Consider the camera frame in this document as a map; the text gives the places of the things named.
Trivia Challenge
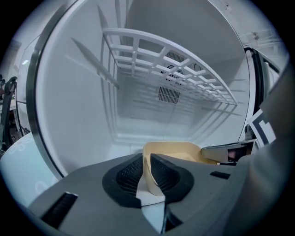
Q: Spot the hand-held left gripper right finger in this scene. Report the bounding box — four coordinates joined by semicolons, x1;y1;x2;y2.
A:
150;153;237;233

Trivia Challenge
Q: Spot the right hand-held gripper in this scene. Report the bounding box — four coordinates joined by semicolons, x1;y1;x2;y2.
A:
200;108;277;166

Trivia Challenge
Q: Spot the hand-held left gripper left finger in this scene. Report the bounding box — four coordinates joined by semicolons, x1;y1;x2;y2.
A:
29;153;162;236

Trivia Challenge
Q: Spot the beige plastic container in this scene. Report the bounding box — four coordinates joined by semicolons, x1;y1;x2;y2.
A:
142;141;219;201

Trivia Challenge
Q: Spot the white fridge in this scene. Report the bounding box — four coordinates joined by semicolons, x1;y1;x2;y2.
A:
25;0;281;179

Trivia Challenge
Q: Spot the white wire fridge shelf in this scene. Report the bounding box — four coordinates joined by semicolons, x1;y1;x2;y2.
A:
102;28;238;106

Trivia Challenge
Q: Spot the light blue floral tablecloth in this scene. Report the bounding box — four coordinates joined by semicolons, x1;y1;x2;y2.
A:
1;132;65;207

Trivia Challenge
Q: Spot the bundle of ceiling pipes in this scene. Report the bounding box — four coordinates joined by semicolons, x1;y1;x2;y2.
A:
239;29;283;47

